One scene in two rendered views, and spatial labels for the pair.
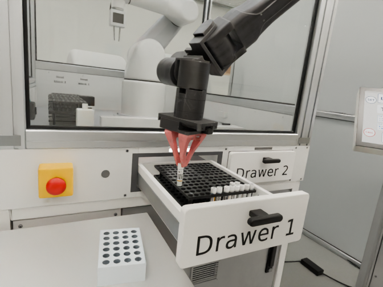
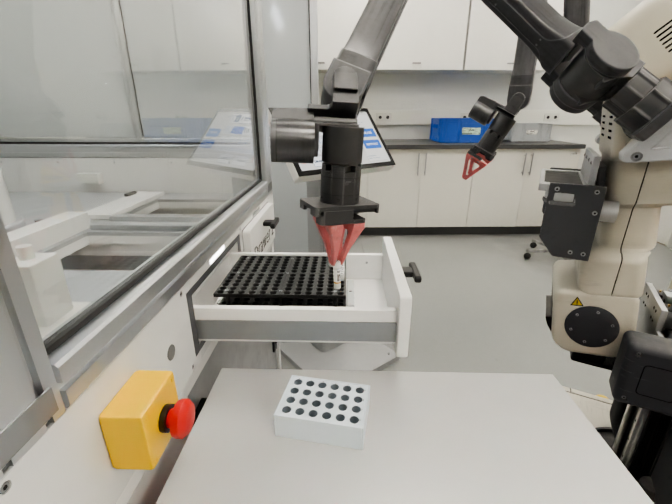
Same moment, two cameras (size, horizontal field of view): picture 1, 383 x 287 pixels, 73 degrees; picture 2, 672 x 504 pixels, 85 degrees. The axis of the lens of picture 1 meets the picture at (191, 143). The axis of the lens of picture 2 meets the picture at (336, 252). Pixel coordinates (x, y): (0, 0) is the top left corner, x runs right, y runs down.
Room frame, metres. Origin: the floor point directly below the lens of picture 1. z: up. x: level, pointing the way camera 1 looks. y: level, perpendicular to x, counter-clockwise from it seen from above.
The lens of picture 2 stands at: (0.25, 0.48, 1.19)
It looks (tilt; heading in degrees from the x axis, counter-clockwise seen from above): 21 degrees down; 299
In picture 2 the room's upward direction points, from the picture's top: straight up
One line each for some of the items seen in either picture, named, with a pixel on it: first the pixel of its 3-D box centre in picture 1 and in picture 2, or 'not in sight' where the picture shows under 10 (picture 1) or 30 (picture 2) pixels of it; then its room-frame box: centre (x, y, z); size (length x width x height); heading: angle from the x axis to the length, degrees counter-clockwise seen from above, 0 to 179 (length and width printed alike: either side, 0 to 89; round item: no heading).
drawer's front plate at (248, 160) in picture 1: (262, 166); (261, 234); (0.89, -0.26, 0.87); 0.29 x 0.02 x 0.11; 117
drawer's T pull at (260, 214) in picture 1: (260, 216); (408, 271); (0.44, -0.14, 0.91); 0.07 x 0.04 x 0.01; 117
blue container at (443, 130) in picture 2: not in sight; (464, 130); (1.01, -3.53, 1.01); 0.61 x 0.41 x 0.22; 30
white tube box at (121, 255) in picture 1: (121, 253); (324, 409); (0.47, 0.12, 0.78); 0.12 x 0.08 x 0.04; 18
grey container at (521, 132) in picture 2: not in sight; (524, 132); (0.49, -3.93, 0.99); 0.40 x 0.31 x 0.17; 30
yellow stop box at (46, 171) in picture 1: (56, 180); (147, 417); (0.58, 0.31, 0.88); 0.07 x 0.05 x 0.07; 117
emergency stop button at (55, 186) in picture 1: (56, 185); (177, 418); (0.55, 0.29, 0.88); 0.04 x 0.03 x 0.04; 117
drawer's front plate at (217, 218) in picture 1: (248, 225); (393, 287); (0.46, -0.13, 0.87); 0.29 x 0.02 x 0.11; 117
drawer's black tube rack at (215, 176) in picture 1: (199, 188); (288, 288); (0.64, -0.03, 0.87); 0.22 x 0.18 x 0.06; 27
